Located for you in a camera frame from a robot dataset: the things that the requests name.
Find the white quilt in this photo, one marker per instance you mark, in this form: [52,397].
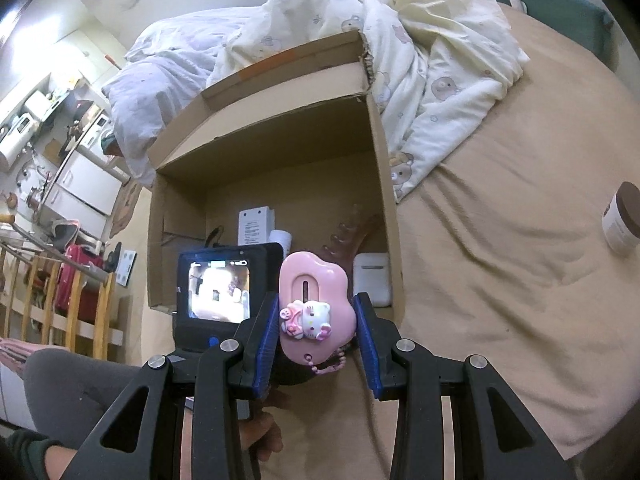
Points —
[165,75]

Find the white pill bottle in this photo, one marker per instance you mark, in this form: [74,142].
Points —
[281,242]

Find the teal cushion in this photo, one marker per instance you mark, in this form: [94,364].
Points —
[560,5]

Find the white wall appliance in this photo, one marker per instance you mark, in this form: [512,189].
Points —
[17,135]

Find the bed with beige sheet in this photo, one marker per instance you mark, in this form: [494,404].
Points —
[500,285]

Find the cream bear print blanket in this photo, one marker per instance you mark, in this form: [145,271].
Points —
[450,60]

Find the pink cartoon cat mirror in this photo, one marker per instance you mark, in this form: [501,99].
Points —
[315,280]

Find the person's left hand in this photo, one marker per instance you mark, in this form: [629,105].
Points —
[262,435]

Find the white jar with brown lid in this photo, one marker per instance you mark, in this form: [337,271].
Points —
[620,225]

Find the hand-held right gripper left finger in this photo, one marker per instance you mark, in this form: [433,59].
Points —
[265,350]

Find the white kitchen cabinets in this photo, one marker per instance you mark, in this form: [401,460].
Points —
[85,180]

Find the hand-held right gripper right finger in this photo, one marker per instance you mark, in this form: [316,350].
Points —
[372,355]

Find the white earbuds case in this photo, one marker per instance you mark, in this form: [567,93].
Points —
[372,275]

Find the translucent pink hair claw clip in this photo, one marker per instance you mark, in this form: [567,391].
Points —
[350,232]

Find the person's left forearm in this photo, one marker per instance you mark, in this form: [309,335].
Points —
[55,465]

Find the brown floor rug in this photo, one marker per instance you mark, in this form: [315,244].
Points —
[125,210]

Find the red suitcase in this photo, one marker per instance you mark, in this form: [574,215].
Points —
[80,280]

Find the cardboard box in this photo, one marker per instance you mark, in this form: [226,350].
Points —
[310,170]

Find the yellow wooden rack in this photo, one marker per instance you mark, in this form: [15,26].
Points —
[75,320]

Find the white remote control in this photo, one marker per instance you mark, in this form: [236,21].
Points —
[255,227]

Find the person's left leg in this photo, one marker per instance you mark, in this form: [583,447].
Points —
[75,380]

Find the white bathroom scale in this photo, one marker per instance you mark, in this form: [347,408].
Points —
[126,267]

